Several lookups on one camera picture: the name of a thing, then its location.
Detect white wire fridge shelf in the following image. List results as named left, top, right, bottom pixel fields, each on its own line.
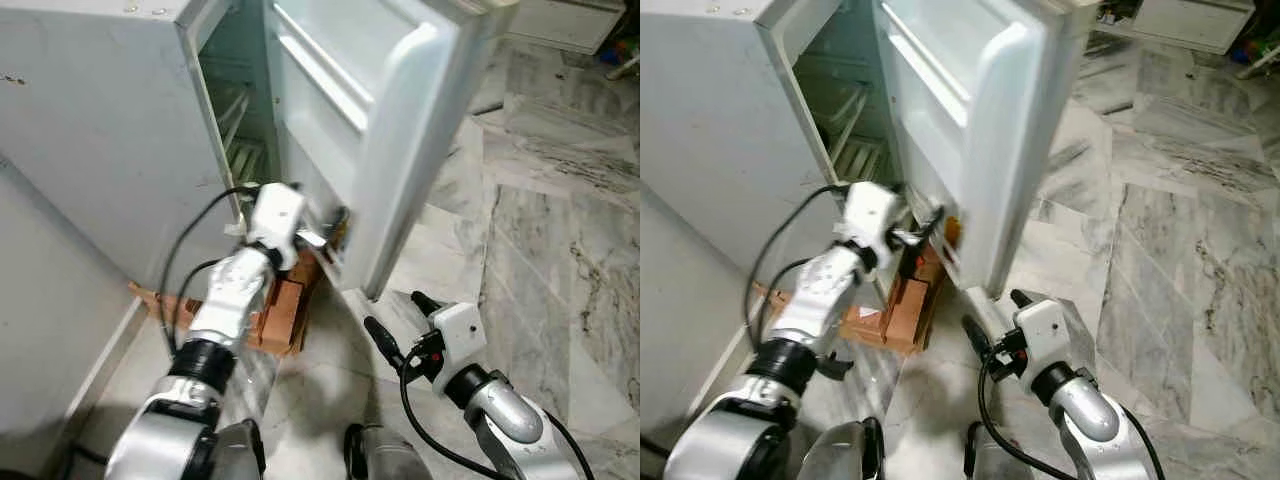
left=205, top=85, right=253, bottom=151
left=810, top=85, right=873, bottom=151
left=830, top=138, right=889, bottom=183
left=225, top=140, right=268, bottom=187

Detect white fridge cabinet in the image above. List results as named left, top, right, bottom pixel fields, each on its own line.
left=0, top=0, right=291, bottom=296
left=640, top=0, right=901, bottom=301

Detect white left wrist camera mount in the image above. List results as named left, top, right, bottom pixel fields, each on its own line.
left=843, top=182, right=909, bottom=253
left=243, top=182, right=307, bottom=267

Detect short black arm cable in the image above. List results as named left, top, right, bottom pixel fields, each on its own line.
left=1122, top=405, right=1167, bottom=480
left=171, top=257, right=223, bottom=333
left=545, top=408, right=597, bottom=480
left=755, top=257, right=811, bottom=331

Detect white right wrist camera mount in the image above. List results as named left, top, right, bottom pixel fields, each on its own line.
left=1013, top=299, right=1073, bottom=367
left=428, top=302, right=489, bottom=367

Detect long black left arm cable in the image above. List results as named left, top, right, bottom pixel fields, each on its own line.
left=157, top=184, right=261, bottom=357
left=742, top=184, right=851, bottom=353

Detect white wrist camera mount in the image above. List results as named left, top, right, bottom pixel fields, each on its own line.
left=843, top=182, right=909, bottom=253
left=1013, top=299, right=1073, bottom=367
left=428, top=302, right=489, bottom=367
left=243, top=182, right=307, bottom=267

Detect short black right arm cable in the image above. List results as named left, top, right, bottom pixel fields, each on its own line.
left=545, top=408, right=597, bottom=480
left=1122, top=405, right=1167, bottom=480

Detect white fridge door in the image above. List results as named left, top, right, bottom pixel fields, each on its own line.
left=872, top=0, right=1103, bottom=298
left=262, top=0, right=521, bottom=301

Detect grey robot leg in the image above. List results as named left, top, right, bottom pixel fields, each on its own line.
left=798, top=416, right=887, bottom=480
left=208, top=418, right=267, bottom=480
left=964, top=421, right=1033, bottom=480
left=344, top=423, right=433, bottom=480

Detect colourful plastic item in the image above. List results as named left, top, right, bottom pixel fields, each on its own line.
left=600, top=32, right=641, bottom=81
left=1234, top=28, right=1280, bottom=79

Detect short black left arm cable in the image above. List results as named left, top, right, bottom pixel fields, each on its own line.
left=755, top=257, right=811, bottom=331
left=171, top=257, right=223, bottom=333

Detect grey right robot leg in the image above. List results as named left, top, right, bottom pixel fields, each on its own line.
left=964, top=421, right=1033, bottom=480
left=344, top=423, right=433, bottom=480

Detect grey left robot leg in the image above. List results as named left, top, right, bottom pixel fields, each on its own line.
left=208, top=418, right=267, bottom=480
left=798, top=416, right=887, bottom=480

